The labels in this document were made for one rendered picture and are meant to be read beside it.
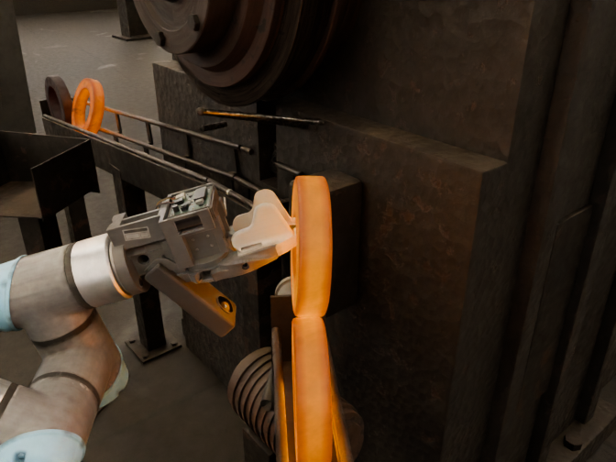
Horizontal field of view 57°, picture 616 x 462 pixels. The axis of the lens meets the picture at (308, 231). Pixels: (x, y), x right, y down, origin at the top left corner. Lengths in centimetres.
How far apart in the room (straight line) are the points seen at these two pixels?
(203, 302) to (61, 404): 17
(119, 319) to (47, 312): 138
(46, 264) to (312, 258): 28
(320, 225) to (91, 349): 30
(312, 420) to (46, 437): 24
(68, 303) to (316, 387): 28
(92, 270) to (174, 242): 9
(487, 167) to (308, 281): 33
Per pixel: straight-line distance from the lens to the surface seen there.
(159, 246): 62
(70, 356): 68
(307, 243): 55
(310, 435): 56
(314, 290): 57
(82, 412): 64
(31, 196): 150
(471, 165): 79
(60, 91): 201
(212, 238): 60
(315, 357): 55
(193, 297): 64
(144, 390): 174
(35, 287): 66
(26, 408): 61
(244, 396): 94
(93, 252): 63
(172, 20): 98
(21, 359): 198
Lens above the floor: 114
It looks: 27 degrees down
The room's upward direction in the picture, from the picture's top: straight up
